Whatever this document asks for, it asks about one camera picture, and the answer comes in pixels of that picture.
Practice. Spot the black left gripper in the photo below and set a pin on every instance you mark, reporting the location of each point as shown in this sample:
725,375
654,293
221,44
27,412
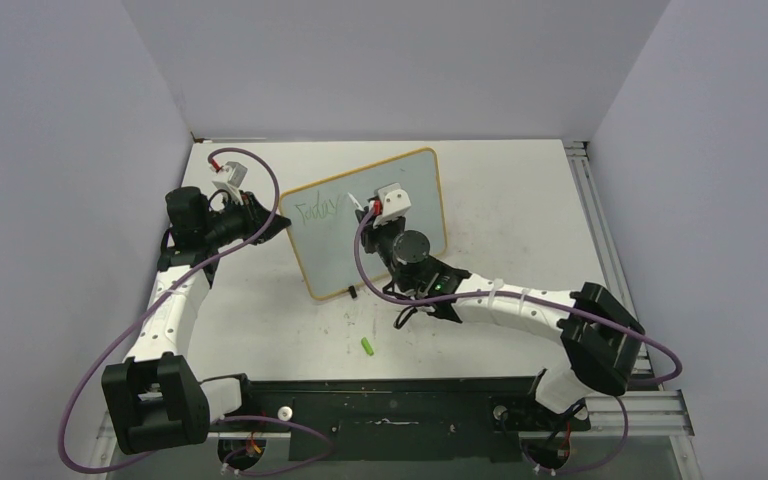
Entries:
252,213

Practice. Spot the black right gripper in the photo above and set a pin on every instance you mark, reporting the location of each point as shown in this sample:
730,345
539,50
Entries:
370,233

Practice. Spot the white marker pen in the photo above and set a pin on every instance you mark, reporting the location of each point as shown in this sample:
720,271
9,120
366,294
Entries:
355,202

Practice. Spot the yellow framed whiteboard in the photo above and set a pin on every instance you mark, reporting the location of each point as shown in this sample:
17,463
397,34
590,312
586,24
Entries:
324,221

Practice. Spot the green marker cap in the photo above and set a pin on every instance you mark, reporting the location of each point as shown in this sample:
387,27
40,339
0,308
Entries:
367,347

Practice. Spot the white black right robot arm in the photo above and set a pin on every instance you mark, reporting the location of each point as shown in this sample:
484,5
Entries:
600,338

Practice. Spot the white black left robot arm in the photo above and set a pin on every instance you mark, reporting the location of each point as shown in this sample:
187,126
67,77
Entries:
153,397

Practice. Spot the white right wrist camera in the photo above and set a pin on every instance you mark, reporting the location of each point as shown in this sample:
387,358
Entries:
390,203

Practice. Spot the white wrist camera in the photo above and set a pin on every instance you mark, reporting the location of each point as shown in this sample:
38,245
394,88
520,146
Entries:
390,203
229,179

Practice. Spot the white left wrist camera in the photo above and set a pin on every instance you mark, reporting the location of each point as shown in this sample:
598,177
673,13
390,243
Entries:
229,179

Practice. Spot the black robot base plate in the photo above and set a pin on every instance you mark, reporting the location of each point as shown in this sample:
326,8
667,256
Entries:
403,420

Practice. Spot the aluminium frame rail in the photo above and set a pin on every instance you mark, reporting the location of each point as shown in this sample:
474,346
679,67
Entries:
615,280

